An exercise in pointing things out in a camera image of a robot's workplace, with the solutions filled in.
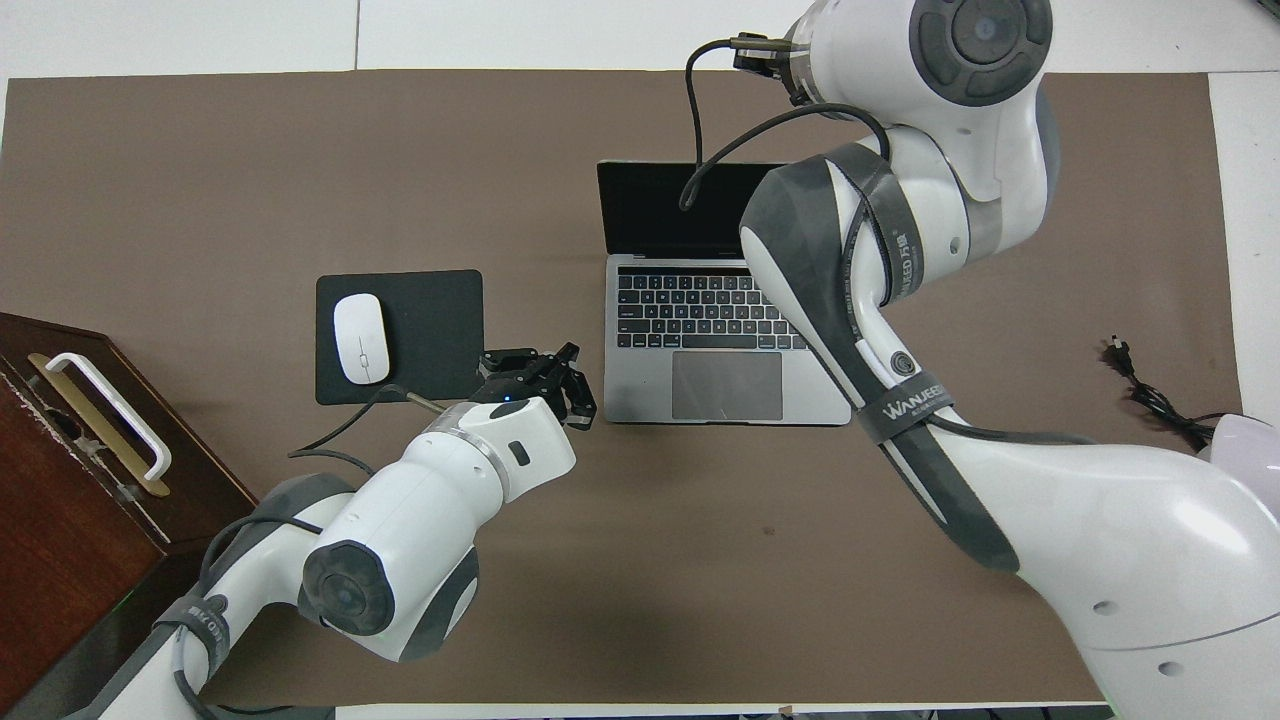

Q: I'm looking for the black mouse pad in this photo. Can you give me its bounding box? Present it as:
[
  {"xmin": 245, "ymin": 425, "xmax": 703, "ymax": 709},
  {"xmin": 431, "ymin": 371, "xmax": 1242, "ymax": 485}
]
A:
[{"xmin": 315, "ymin": 269, "xmax": 486, "ymax": 407}]

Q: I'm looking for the white box handle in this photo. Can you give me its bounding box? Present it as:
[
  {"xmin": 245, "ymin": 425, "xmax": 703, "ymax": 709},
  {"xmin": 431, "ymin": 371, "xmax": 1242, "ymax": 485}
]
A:
[{"xmin": 45, "ymin": 352, "xmax": 173, "ymax": 483}]

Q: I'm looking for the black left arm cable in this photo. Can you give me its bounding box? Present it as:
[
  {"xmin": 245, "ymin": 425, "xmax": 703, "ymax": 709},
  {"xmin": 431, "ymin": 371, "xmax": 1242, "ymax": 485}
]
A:
[{"xmin": 175, "ymin": 385, "xmax": 471, "ymax": 720}]

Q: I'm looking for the brown table mat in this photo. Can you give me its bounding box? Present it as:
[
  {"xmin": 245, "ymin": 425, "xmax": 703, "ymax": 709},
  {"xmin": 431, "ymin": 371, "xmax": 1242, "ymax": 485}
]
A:
[{"xmin": 0, "ymin": 70, "xmax": 1246, "ymax": 706}]

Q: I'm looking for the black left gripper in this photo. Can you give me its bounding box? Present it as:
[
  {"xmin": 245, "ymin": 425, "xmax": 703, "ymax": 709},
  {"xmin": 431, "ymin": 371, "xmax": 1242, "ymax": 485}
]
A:
[{"xmin": 478, "ymin": 343, "xmax": 598, "ymax": 431}]

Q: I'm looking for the white desk lamp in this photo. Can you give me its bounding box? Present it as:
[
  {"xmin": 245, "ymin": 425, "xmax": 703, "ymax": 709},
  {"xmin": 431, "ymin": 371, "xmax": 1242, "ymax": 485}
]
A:
[{"xmin": 1195, "ymin": 413, "xmax": 1280, "ymax": 471}]

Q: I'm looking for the black lamp power cable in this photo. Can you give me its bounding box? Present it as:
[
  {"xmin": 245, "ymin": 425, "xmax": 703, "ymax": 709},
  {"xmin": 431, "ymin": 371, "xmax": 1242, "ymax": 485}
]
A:
[{"xmin": 1103, "ymin": 338, "xmax": 1226, "ymax": 451}]

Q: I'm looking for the white computer mouse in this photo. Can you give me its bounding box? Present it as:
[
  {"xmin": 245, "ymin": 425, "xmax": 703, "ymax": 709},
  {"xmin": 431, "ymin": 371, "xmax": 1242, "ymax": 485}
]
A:
[{"xmin": 333, "ymin": 293, "xmax": 391, "ymax": 386}]

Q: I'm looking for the dark brown wooden box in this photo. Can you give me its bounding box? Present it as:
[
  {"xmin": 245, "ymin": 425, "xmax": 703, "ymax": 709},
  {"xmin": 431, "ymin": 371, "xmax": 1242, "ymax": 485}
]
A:
[{"xmin": 0, "ymin": 312, "xmax": 259, "ymax": 713}]

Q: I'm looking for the brass handle plate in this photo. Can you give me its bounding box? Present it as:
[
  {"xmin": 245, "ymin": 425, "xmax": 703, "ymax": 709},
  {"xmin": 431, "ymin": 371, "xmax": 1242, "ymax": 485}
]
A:
[{"xmin": 27, "ymin": 352, "xmax": 171, "ymax": 498}]

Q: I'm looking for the silver grey laptop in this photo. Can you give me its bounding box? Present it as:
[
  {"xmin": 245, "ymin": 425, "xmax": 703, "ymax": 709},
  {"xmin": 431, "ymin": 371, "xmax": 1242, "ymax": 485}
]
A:
[{"xmin": 597, "ymin": 161, "xmax": 853, "ymax": 426}]

